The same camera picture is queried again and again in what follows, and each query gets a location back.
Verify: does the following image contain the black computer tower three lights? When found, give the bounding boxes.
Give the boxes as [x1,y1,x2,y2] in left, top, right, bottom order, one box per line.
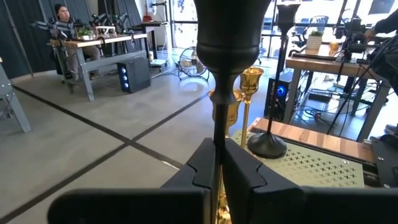
[116,57,152,94]

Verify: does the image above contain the plant in white pot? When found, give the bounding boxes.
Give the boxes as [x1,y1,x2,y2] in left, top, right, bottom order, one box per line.
[306,30,325,51]

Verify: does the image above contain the black robot equipment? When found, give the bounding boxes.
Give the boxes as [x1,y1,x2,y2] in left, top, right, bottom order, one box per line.
[334,17,369,63]

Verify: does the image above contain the black computer tower ring light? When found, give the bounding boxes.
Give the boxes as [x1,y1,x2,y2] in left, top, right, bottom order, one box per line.
[263,70,293,123]

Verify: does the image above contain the person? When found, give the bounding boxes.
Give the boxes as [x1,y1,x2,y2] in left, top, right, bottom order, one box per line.
[364,11,398,97]
[49,2,102,81]

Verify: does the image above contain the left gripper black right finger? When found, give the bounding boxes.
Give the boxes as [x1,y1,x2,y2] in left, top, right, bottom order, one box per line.
[222,138,398,224]

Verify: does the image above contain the grey metal table leg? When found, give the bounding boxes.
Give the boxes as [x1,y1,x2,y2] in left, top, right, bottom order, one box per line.
[0,57,32,134]

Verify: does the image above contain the green perforated metal side table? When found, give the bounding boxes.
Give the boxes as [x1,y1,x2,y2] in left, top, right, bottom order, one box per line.
[231,129,365,189]

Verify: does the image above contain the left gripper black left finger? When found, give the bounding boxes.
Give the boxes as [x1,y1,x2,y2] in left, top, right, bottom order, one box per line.
[48,138,218,224]

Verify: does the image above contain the small green desk plant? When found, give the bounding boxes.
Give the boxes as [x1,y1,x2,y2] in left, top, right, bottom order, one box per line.
[76,26,91,41]

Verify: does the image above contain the tangled black cables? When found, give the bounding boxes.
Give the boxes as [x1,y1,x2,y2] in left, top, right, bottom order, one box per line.
[297,105,343,125]

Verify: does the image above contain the gold candle stick holder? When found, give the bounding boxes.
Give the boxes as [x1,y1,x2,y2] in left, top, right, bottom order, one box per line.
[208,89,246,224]
[238,66,265,149]

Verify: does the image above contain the black floor fan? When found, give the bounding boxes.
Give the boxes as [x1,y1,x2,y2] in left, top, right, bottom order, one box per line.
[178,45,210,82]

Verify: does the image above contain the white wire rack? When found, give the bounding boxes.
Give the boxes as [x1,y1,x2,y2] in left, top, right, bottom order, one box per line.
[93,25,118,39]

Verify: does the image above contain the black desk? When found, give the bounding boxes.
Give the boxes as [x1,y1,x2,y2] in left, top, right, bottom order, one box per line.
[129,20,170,63]

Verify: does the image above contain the wooden desk with grey legs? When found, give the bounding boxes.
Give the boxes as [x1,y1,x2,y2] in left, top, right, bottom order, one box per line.
[49,32,149,103]
[284,43,393,143]

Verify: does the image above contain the black candle stick holder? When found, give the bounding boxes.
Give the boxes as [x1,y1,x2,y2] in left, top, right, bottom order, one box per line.
[247,2,302,159]
[193,0,272,166]

